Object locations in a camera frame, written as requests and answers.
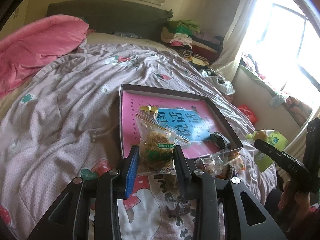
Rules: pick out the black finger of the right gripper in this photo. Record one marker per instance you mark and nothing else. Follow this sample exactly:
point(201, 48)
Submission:
point(275, 154)

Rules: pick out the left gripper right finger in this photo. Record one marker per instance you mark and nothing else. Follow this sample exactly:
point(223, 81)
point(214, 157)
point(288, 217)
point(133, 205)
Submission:
point(244, 216)

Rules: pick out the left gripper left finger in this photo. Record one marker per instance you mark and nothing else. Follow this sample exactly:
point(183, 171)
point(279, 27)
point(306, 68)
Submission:
point(68, 216)

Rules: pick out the green white snack packet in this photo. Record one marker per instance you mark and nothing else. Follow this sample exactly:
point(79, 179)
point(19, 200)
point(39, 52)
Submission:
point(266, 141)

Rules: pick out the clear meat floss cake bag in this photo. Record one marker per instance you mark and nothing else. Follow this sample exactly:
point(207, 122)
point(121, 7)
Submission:
point(157, 143)

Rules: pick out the person's right hand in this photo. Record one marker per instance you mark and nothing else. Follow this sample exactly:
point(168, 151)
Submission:
point(294, 210)

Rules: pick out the clear orange snack bag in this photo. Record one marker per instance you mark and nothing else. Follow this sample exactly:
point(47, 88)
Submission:
point(223, 165)

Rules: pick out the small dark wrapped candy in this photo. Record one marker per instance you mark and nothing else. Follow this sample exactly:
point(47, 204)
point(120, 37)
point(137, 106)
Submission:
point(180, 208)

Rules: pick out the red plastic bag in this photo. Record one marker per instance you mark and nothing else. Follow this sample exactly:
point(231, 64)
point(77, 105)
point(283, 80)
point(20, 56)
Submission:
point(248, 113)

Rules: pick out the black snack packet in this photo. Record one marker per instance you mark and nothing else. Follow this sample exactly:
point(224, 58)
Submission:
point(220, 140)

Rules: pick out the white curtain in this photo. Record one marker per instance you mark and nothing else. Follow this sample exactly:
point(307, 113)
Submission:
point(229, 59)

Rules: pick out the shallow dark cardboard box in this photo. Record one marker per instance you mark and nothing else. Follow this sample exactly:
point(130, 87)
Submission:
point(227, 130)

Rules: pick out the yellow cartoon snack stick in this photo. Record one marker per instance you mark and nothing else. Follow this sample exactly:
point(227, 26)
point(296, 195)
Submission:
point(151, 110)

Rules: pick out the pile of folded clothes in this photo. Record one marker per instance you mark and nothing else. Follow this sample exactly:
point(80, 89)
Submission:
point(198, 48)

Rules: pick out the pink blanket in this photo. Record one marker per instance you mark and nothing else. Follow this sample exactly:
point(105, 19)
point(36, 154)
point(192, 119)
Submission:
point(33, 46)

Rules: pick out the dark grey headboard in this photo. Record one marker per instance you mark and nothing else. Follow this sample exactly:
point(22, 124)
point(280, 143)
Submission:
point(115, 16)

